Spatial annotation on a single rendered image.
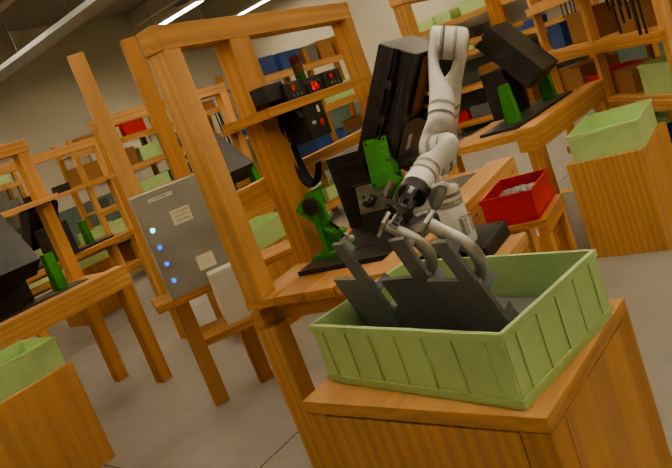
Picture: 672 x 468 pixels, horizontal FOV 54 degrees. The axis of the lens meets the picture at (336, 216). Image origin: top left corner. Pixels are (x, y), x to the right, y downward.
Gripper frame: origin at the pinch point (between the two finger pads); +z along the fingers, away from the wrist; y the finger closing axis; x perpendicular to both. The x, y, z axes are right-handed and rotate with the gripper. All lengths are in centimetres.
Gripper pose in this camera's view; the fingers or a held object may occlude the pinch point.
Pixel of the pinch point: (394, 226)
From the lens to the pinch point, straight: 154.2
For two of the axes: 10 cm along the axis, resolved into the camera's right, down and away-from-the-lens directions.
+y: 1.4, -6.3, -7.7
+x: 8.9, 4.2, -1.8
